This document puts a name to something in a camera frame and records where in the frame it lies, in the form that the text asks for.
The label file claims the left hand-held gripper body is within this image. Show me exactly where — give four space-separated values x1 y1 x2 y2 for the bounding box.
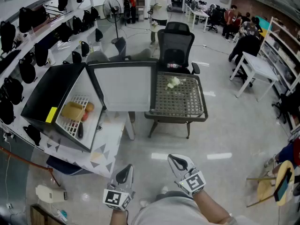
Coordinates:
102 183 136 212

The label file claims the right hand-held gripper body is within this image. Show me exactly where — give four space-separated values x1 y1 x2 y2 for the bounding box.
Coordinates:
174 168 207 198

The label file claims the black mini fridge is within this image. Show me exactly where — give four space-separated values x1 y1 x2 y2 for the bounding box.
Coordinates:
20 61 158 153

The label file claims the person's right forearm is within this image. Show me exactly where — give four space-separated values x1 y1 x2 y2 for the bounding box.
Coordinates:
192 188 233 225

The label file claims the person's left forearm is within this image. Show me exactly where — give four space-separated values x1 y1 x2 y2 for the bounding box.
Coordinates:
110 208 129 225

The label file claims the person's grey shirt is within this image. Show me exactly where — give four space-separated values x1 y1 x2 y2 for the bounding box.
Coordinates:
130 191 237 225

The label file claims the navy padded stool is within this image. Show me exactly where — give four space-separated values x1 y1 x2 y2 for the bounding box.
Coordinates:
45 155 88 176

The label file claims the metal mesh tray table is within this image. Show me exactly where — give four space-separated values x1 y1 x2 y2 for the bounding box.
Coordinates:
144 71 209 140

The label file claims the cream floor appliance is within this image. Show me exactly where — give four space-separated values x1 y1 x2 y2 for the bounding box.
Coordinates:
35 184 68 204

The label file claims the wooden crate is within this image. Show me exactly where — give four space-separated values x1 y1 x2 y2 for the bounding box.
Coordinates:
30 204 63 225

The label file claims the orange metal pole stand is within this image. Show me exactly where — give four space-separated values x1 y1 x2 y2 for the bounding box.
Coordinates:
0 146 61 188

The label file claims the yellow round side table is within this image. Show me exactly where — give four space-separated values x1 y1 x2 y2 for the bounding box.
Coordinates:
246 160 296 208

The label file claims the black mesh office chair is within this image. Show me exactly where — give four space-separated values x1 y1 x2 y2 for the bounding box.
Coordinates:
157 21 201 75

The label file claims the grey upholstered armchair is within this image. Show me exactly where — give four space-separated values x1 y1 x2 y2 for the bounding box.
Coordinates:
129 48 153 61
86 50 111 64

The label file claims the white square table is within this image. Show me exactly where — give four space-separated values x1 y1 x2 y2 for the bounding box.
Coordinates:
229 51 280 102

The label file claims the blue upholstered chair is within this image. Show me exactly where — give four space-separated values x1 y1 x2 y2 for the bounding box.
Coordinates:
114 37 128 56

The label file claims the white plastic jug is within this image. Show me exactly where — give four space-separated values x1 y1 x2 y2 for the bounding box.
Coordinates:
47 48 56 66

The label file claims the small white round table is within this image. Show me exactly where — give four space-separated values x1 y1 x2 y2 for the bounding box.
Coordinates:
149 20 166 34

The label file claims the row of black bags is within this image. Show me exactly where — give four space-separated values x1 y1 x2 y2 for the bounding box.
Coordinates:
0 0 104 147

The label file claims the white storage rack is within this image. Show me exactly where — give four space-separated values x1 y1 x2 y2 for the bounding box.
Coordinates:
257 16 300 132

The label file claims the black swivel chair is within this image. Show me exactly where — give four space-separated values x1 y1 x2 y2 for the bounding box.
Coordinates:
206 4 227 34

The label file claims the long white desk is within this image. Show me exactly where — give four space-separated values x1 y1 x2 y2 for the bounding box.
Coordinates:
183 2 210 33

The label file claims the black standing fan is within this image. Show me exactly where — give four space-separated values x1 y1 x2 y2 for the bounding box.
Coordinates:
102 0 123 45

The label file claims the white wall shelf unit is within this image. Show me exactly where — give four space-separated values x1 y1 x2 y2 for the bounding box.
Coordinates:
0 0 104 150

